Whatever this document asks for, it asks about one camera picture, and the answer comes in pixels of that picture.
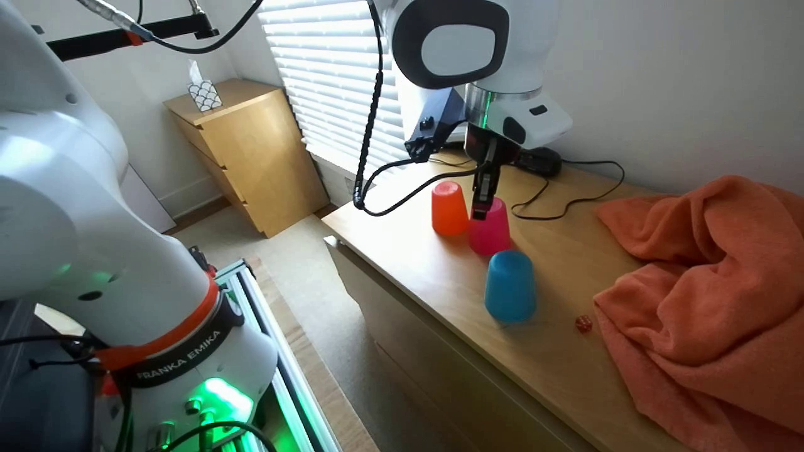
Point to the small red crumb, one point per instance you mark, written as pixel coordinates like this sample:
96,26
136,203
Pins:
583,321

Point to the orange plastic cup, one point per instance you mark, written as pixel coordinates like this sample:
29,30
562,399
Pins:
448,209

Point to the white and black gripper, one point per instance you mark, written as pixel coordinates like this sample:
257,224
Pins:
513,120

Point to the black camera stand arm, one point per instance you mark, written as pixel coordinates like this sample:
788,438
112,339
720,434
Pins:
134,30

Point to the blue plastic cup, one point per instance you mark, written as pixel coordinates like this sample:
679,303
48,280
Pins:
511,287

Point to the pink plastic cup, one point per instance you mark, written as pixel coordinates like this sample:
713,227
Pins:
492,233

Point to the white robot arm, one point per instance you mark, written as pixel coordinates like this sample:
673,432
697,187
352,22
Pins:
188,354

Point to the white window blinds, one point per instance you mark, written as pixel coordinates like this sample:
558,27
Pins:
335,70

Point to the small wooden side cabinet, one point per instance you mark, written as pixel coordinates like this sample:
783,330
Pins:
256,152

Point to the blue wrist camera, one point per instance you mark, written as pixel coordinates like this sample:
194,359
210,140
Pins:
442,113

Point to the patterned tissue box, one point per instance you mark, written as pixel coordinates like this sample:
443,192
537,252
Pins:
203,89

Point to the orange towel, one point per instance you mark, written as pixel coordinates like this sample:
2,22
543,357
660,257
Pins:
707,332

